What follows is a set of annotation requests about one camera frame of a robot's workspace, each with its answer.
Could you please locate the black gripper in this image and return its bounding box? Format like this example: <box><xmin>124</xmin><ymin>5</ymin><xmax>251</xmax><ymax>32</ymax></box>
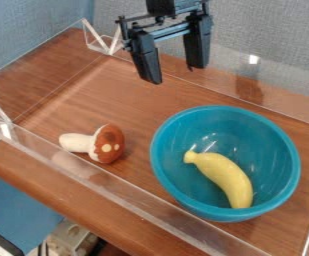
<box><xmin>116</xmin><ymin>0</ymin><xmax>213</xmax><ymax>84</ymax></box>

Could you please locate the yellow toy banana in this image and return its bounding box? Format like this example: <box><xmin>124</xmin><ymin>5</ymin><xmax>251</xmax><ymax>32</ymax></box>
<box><xmin>184</xmin><ymin>151</ymin><xmax>255</xmax><ymax>209</ymax></box>

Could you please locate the blue plastic bowl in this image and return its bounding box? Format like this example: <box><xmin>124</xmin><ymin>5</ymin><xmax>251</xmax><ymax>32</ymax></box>
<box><xmin>150</xmin><ymin>106</ymin><xmax>301</xmax><ymax>222</ymax></box>

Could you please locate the clear acrylic barrier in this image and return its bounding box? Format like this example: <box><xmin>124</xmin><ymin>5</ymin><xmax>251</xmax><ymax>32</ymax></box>
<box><xmin>0</xmin><ymin>21</ymin><xmax>309</xmax><ymax>256</ymax></box>

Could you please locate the brown white toy mushroom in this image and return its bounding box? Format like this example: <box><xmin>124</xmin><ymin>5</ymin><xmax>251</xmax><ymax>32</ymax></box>
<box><xmin>59</xmin><ymin>124</ymin><xmax>125</xmax><ymax>164</ymax></box>

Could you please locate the grey metal bracket below table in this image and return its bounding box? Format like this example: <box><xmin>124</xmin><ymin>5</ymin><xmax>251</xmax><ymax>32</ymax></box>
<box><xmin>37</xmin><ymin>219</ymin><xmax>98</xmax><ymax>256</ymax></box>

